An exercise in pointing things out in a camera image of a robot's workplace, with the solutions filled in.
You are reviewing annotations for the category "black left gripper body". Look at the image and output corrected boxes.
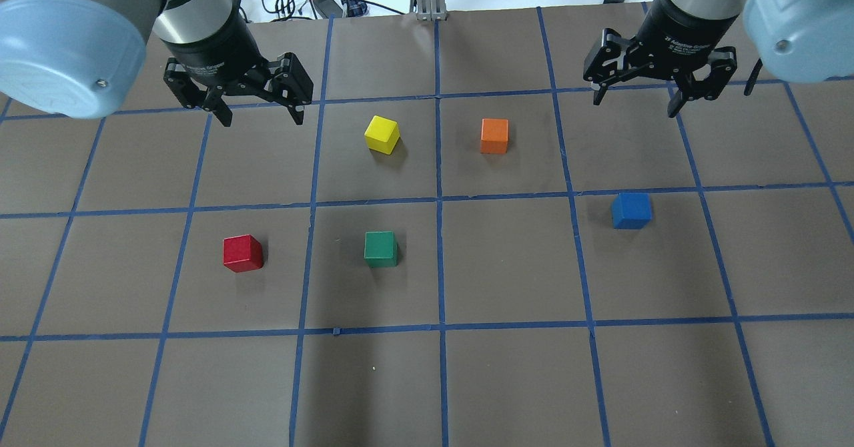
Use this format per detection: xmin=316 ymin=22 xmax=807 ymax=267
xmin=163 ymin=28 xmax=268 ymax=98

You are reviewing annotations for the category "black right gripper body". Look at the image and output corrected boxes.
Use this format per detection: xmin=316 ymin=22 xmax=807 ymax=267
xmin=604 ymin=0 xmax=728 ymax=80

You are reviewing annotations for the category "red wooden block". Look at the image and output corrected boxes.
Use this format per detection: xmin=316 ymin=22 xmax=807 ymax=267
xmin=222 ymin=234 xmax=265 ymax=274

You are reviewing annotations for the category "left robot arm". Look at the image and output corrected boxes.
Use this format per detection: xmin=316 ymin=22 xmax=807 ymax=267
xmin=1 ymin=0 xmax=314 ymax=127

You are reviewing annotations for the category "orange wooden block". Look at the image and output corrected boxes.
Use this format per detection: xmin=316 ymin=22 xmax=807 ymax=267
xmin=480 ymin=118 xmax=510 ymax=155

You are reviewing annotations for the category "green wooden block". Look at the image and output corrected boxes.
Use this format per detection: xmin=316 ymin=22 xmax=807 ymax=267
xmin=364 ymin=231 xmax=398 ymax=268

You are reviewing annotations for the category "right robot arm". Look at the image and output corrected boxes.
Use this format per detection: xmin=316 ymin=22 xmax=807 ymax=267
xmin=582 ymin=0 xmax=853 ymax=118

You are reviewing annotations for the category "blue wooden block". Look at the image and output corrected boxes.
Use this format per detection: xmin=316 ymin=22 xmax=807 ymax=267
xmin=611 ymin=192 xmax=654 ymax=230

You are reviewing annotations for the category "yellow wooden block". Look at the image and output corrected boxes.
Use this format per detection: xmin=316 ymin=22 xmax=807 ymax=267
xmin=364 ymin=115 xmax=400 ymax=155

